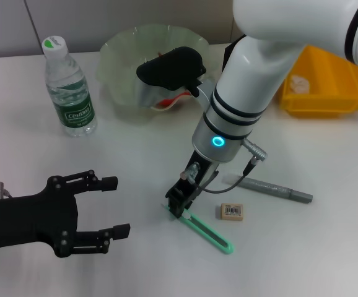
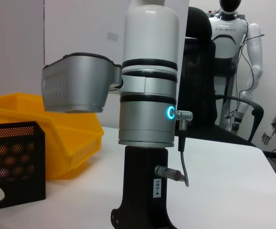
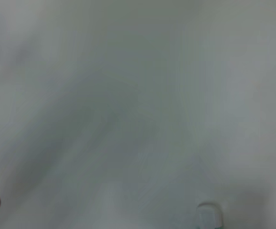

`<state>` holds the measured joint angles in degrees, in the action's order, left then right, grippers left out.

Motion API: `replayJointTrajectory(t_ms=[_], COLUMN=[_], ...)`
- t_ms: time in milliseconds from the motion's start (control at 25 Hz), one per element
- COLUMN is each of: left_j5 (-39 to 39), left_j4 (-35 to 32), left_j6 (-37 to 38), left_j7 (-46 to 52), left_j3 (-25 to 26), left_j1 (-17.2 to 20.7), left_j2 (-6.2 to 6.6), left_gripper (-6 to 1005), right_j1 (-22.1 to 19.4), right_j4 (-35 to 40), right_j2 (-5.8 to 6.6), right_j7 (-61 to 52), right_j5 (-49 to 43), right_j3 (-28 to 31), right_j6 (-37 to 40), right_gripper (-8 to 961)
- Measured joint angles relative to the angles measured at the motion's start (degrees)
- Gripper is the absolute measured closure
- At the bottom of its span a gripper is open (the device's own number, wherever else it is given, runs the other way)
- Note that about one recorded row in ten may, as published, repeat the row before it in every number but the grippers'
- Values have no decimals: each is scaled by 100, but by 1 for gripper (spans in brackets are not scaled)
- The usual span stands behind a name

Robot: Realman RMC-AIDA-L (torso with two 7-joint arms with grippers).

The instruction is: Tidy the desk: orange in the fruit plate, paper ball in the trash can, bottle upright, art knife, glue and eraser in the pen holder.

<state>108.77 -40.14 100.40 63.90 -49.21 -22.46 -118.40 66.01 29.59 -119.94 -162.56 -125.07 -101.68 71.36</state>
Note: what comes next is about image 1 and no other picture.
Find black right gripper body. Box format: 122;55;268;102
165;149;220;202

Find green utility knife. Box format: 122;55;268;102
160;202;234;256

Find red-orange fruit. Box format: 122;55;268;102
152;51;193;110

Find white paper ball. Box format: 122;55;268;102
287;75;311;94

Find black right wrist camera housing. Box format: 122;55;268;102
135;46;212;110

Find yellow plastic storage bin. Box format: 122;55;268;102
274;45;358;119

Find pale green glass fruit bowl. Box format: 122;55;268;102
97;24;211;116

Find clear water bottle green label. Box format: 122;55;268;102
42;35;99;138

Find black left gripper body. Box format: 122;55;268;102
0;175;79;258

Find grey marker pen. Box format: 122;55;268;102
222;174;314;205

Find right arm cable with connector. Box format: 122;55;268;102
180;137;269;194

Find black mesh pen holder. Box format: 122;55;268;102
220;33;248;74

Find cream eraser with barcode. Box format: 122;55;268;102
220;202;246;222

